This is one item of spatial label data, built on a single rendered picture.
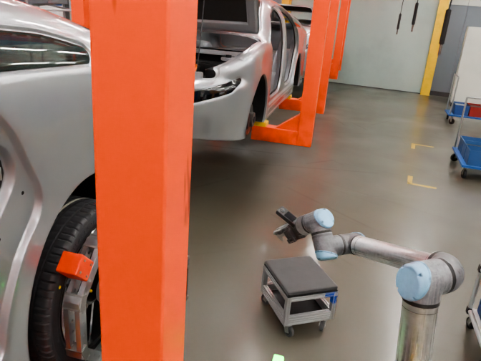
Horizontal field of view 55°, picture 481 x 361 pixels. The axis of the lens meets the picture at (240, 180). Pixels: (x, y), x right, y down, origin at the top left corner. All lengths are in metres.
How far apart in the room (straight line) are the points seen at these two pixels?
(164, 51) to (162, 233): 0.37
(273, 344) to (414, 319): 1.53
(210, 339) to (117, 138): 2.19
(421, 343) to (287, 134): 3.83
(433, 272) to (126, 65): 1.11
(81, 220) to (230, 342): 1.54
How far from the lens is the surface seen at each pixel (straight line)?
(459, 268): 1.66
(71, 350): 1.80
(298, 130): 5.18
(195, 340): 3.00
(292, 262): 3.18
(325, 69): 7.00
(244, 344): 2.99
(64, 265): 1.62
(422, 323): 1.63
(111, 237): 1.05
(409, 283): 1.57
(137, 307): 1.12
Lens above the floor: 1.91
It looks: 20 degrees down
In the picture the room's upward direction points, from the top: 5 degrees clockwise
